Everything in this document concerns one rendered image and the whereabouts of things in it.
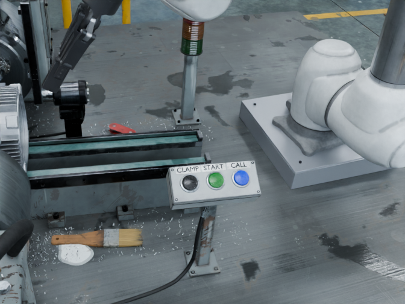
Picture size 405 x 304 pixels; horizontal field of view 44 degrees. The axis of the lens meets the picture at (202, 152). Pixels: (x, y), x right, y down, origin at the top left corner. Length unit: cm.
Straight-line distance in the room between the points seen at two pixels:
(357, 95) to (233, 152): 42
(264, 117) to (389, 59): 48
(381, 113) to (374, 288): 39
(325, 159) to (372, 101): 28
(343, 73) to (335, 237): 40
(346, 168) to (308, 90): 25
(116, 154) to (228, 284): 42
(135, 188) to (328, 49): 58
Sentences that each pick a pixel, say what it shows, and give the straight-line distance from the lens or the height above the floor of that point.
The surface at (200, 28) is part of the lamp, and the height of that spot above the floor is 111.
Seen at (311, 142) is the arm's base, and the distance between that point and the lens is 140.
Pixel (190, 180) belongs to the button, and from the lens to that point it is 93.
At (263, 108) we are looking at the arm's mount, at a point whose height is 86.
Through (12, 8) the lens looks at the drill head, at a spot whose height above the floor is 114.
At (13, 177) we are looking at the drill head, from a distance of 91.
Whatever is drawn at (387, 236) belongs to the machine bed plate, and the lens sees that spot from 134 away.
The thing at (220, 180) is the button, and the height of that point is 107.
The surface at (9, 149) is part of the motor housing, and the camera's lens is 109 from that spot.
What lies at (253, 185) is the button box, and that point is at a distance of 97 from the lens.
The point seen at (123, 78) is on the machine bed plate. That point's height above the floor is 80.
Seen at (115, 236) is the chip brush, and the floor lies 81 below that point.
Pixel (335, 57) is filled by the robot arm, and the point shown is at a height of 113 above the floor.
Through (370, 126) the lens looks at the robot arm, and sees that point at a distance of 119.
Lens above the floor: 170
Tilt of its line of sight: 39 degrees down
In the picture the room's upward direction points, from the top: 6 degrees clockwise
